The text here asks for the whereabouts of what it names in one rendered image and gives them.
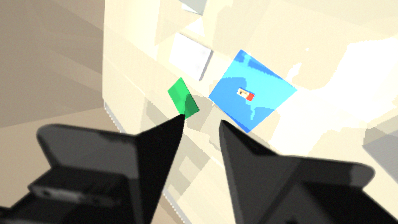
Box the grey panel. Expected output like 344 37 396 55
179 0 208 16

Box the blue flat square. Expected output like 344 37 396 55
209 50 298 134

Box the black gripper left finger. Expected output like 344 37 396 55
36 114 185 224

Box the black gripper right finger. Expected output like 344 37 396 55
219 120 376 224

